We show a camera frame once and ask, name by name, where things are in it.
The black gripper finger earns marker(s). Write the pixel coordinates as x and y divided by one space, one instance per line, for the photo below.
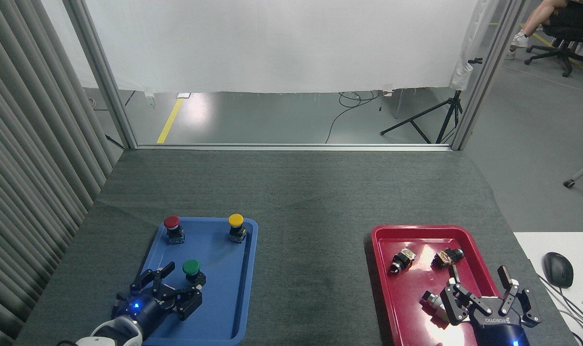
188 302
147 283
524 302
457 302

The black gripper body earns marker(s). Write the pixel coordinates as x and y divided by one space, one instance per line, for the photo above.
500 329
145 310

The green push button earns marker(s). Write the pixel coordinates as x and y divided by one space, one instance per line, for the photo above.
191 267

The red push button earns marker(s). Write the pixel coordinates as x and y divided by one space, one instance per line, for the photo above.
172 222

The yellow push button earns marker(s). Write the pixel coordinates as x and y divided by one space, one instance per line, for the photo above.
236 220

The blue plastic tray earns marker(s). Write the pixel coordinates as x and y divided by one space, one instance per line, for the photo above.
224 307

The black computer mouse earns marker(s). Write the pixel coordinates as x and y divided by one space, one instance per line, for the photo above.
557 269

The red plastic tray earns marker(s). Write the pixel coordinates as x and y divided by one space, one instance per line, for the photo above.
411 288

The white side table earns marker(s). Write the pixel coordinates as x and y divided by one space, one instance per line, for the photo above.
531 242

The dark grey felt table cloth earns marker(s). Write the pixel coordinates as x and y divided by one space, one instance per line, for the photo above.
310 202

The grey pleated curtain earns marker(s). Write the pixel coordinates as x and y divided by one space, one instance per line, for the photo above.
27 144

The black tripod stand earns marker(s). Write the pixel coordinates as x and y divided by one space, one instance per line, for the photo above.
450 113

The black office chair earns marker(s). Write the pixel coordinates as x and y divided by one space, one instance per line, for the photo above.
567 36

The white hanging sheet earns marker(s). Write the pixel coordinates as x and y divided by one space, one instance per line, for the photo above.
272 43

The person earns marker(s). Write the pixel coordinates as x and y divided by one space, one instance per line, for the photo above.
536 19

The silver switch with green end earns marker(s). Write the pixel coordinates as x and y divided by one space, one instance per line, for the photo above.
433 302

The black switch with brown base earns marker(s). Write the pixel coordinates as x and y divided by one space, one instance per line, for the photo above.
447 258

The black knob selector switch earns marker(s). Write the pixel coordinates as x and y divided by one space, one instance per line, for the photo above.
399 262

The silver frame rail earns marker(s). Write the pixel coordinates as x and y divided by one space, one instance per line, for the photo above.
291 147

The silver frame post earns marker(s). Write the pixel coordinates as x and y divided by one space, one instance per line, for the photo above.
102 72
488 72

